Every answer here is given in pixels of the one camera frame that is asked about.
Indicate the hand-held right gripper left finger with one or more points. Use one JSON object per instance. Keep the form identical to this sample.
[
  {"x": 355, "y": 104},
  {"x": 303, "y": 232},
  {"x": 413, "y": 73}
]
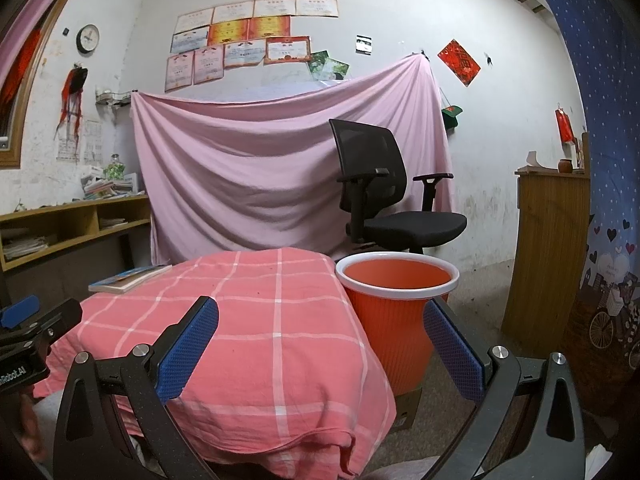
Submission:
[{"x": 187, "y": 345}]

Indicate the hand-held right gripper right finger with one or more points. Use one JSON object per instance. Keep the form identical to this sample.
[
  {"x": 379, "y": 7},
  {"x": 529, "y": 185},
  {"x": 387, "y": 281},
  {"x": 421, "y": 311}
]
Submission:
[{"x": 452, "y": 355}]

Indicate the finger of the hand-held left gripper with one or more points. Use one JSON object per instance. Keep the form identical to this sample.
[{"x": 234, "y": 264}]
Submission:
[
  {"x": 60, "y": 316},
  {"x": 17, "y": 310}
]

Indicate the orange plastic bin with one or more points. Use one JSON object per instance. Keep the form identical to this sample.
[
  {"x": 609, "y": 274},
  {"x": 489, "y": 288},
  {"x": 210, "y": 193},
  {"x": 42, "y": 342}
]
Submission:
[{"x": 395, "y": 325}]

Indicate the person's left hand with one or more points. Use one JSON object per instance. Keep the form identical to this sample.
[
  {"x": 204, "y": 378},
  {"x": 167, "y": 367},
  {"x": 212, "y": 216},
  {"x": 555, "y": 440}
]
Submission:
[{"x": 31, "y": 430}]

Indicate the person's left leg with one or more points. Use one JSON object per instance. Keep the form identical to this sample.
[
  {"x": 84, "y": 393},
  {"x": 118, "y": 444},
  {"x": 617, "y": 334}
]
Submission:
[{"x": 47, "y": 410}]

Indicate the person's leg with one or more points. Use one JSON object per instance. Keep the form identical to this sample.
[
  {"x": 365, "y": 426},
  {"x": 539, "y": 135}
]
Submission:
[
  {"x": 47, "y": 410},
  {"x": 400, "y": 467}
]

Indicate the papers in shelf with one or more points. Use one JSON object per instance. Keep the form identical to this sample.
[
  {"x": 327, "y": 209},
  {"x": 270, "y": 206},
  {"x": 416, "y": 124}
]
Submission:
[{"x": 25, "y": 246}]

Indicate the cardboard box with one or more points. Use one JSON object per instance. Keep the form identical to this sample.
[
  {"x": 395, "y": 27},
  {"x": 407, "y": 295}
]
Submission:
[{"x": 406, "y": 407}]

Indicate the blue cover book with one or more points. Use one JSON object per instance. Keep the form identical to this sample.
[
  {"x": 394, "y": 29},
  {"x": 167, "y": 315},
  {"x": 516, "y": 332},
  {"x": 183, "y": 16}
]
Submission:
[{"x": 127, "y": 278}]

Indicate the pink plaid cloth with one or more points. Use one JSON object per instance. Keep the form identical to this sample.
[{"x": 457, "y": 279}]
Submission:
[{"x": 280, "y": 340}]

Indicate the wooden shelf unit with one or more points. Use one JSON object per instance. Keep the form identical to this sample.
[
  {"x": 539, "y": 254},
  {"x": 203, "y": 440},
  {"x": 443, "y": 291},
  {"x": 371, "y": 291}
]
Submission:
[{"x": 75, "y": 212}]

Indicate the person's right leg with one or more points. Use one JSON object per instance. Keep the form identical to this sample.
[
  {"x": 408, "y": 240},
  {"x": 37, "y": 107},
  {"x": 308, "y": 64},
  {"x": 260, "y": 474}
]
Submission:
[{"x": 400, "y": 467}]

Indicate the stack of books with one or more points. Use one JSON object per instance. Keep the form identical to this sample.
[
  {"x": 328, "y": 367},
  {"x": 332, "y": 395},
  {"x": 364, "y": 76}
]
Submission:
[{"x": 110, "y": 187}]

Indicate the wooden cabinet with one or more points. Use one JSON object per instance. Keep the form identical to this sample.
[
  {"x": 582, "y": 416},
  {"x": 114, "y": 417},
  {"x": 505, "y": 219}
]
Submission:
[{"x": 542, "y": 250}]

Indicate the black office chair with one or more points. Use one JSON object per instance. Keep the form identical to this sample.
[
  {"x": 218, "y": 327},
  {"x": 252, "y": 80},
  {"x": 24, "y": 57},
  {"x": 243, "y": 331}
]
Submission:
[{"x": 412, "y": 222}]

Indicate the glass jar with green contents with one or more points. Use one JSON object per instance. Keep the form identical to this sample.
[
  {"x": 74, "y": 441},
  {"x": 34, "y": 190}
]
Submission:
[{"x": 114, "y": 167}]

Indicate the white paper tissue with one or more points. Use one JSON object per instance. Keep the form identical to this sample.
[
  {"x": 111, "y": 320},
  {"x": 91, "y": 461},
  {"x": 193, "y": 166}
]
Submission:
[{"x": 596, "y": 462}]

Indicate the pink hanging sheet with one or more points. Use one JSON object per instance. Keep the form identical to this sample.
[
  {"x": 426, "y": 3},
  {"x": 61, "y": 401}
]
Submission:
[{"x": 240, "y": 170}]

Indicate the white curved object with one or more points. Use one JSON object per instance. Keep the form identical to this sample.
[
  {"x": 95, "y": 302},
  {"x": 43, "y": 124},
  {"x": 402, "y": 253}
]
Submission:
[{"x": 532, "y": 161}]

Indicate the small brown jar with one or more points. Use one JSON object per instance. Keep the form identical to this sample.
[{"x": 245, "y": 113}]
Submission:
[{"x": 565, "y": 166}]

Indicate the red black tassel ornament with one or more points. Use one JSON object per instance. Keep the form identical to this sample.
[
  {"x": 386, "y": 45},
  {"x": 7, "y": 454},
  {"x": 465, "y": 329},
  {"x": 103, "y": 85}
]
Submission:
[{"x": 75, "y": 82}]

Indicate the green red hanging hat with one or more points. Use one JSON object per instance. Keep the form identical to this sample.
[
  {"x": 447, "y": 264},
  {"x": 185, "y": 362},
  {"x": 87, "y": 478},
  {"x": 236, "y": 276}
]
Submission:
[{"x": 451, "y": 116}]

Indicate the blue printed curtain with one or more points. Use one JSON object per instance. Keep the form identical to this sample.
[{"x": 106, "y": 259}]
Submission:
[{"x": 612, "y": 160}]

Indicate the red hanging packet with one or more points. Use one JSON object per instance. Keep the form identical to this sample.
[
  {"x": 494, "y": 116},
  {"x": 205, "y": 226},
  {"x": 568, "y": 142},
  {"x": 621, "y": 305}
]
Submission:
[{"x": 565, "y": 125}]

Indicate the green photo posters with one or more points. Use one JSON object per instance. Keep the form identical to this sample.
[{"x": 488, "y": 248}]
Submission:
[{"x": 328, "y": 66}]

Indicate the small black white picture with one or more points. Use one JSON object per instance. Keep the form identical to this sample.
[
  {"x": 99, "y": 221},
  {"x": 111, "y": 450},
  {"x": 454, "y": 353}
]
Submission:
[{"x": 364, "y": 44}]

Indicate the wall calendar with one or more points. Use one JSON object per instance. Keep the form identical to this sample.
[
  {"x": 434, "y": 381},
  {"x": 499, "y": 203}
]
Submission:
[{"x": 80, "y": 142}]

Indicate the wooden window frame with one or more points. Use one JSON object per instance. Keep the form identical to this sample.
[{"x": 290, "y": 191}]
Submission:
[{"x": 17, "y": 135}]

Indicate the metal wall rack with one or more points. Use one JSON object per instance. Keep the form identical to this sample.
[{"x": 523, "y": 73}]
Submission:
[{"x": 112, "y": 98}]

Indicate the round wall clock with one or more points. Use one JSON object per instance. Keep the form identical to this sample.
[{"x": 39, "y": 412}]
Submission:
[{"x": 88, "y": 38}]

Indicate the red paper wall square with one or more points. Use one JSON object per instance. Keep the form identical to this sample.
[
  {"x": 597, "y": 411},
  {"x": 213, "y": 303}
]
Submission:
[{"x": 459, "y": 62}]

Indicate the black wall hook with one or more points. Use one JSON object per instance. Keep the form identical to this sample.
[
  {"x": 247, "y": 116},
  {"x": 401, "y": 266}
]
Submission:
[{"x": 489, "y": 59}]

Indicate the group of wall certificates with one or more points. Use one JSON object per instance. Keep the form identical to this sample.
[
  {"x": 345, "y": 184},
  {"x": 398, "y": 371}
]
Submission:
[{"x": 235, "y": 35}]

